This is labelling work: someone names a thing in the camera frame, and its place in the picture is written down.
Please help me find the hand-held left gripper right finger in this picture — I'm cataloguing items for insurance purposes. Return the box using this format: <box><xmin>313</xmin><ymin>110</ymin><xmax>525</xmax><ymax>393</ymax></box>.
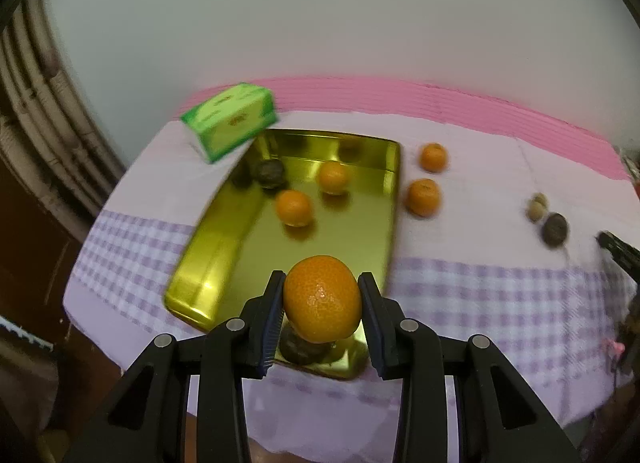
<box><xmin>356</xmin><ymin>271</ymin><xmax>581</xmax><ymax>463</ymax></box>

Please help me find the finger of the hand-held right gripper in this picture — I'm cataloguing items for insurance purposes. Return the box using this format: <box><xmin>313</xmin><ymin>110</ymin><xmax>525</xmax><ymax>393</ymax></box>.
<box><xmin>596</xmin><ymin>230</ymin><xmax>640</xmax><ymax>284</ymax></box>

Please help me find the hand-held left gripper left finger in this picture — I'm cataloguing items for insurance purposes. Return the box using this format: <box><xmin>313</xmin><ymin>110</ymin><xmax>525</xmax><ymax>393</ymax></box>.
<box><xmin>62</xmin><ymin>270</ymin><xmax>288</xmax><ymax>463</ymax></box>

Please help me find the dark brown round fruit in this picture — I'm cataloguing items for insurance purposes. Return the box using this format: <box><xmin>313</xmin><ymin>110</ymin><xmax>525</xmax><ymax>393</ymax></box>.
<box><xmin>540</xmin><ymin>212</ymin><xmax>570</xmax><ymax>248</ymax></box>
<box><xmin>279</xmin><ymin>328</ymin><xmax>333</xmax><ymax>365</ymax></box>
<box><xmin>252</xmin><ymin>158</ymin><xmax>288</xmax><ymax>190</ymax></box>

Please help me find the mandarin orange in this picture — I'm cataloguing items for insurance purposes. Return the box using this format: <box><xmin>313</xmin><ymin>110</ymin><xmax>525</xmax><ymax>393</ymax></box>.
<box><xmin>419</xmin><ymin>142</ymin><xmax>449</xmax><ymax>174</ymax></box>
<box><xmin>275</xmin><ymin>189</ymin><xmax>314</xmax><ymax>228</ymax></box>
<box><xmin>283</xmin><ymin>254</ymin><xmax>363</xmax><ymax>344</ymax></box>
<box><xmin>317</xmin><ymin>161</ymin><xmax>352</xmax><ymax>195</ymax></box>
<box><xmin>404</xmin><ymin>178</ymin><xmax>443</xmax><ymax>218</ymax></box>

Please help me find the gold metal tin box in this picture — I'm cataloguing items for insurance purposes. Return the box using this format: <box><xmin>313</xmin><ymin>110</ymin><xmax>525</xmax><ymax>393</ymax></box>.
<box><xmin>164</xmin><ymin>130</ymin><xmax>403</xmax><ymax>381</ymax></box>

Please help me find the green tissue box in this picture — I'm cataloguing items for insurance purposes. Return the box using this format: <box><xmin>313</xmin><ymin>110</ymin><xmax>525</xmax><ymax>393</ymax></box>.
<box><xmin>180</xmin><ymin>82</ymin><xmax>279</xmax><ymax>164</ymax></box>

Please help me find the brown wooden door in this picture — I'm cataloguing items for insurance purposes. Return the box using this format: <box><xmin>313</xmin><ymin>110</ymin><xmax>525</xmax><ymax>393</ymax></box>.
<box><xmin>0</xmin><ymin>88</ymin><xmax>93</xmax><ymax>354</ymax></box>

